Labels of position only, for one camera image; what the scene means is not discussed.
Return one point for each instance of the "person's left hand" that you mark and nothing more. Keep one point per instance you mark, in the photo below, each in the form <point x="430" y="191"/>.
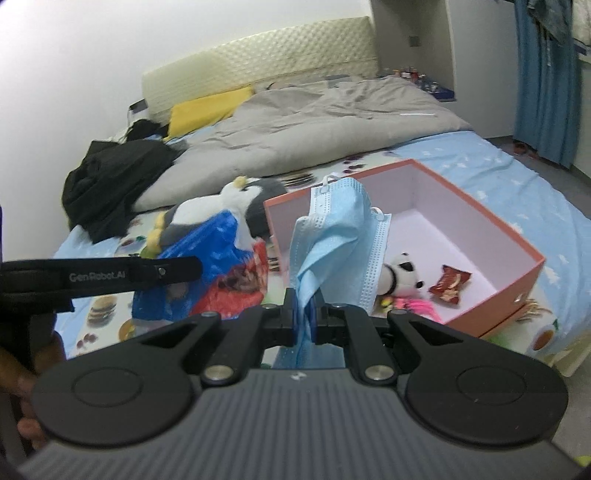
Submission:
<point x="18" y="376"/>

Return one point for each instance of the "orange cardboard box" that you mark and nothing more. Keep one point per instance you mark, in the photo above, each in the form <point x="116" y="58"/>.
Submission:
<point x="503" y="302"/>

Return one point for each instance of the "red slipper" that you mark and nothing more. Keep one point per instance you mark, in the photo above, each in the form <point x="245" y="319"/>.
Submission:
<point x="522" y="148"/>

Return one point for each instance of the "grey duvet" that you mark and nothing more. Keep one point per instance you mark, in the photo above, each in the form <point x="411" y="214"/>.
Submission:
<point x="323" y="124"/>

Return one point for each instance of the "small pink yellow toy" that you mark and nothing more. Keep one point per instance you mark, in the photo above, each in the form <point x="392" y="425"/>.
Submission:
<point x="415" y="307"/>

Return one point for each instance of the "small panda plush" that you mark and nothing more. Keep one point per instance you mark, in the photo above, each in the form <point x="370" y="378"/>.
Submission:
<point x="404" y="272"/>

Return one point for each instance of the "red foil packet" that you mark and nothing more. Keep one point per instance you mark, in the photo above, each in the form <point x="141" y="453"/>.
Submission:
<point x="240" y="286"/>

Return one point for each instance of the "dark red snack packet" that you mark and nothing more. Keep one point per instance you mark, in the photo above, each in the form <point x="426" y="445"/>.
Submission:
<point x="448" y="284"/>

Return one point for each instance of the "bed with printed sheet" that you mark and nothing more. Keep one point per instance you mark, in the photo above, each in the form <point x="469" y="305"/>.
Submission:
<point x="508" y="161"/>

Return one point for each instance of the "wall socket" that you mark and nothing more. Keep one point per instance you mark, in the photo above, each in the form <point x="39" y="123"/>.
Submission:
<point x="414" y="40"/>

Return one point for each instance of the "grey white penguin plush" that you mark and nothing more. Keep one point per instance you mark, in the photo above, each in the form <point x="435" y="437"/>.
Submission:
<point x="203" y="207"/>

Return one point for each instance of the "yellow pillow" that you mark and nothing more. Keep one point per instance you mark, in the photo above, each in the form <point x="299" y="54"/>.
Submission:
<point x="203" y="110"/>

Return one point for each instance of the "cream padded headboard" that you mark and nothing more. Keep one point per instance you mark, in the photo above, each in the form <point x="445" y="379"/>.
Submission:
<point x="277" y="50"/>

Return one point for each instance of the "blue plastic bag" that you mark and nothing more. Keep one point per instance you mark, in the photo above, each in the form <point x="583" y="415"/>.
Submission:
<point x="217" y="240"/>

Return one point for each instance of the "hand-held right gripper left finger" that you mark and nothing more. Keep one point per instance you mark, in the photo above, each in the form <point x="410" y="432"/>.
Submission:
<point x="290" y="323"/>

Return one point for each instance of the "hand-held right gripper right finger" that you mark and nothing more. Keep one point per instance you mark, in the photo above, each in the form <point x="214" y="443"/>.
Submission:
<point x="315" y="325"/>

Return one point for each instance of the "row of small bottles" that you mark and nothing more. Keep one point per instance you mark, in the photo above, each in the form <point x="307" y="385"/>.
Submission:
<point x="408" y="73"/>

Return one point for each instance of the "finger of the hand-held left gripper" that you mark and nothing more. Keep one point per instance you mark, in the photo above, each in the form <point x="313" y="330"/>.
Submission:
<point x="182" y="269"/>

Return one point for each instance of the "hanging denim garment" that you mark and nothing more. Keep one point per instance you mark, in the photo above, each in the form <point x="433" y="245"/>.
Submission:
<point x="554" y="18"/>

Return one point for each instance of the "blue face mask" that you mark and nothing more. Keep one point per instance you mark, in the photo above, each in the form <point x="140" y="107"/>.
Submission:
<point x="337" y="240"/>

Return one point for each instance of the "blue curtain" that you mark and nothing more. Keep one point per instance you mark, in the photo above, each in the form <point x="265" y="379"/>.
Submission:
<point x="545" y="92"/>

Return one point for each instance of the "black clothing pile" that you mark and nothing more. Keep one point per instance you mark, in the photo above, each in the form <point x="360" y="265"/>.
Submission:
<point x="111" y="184"/>

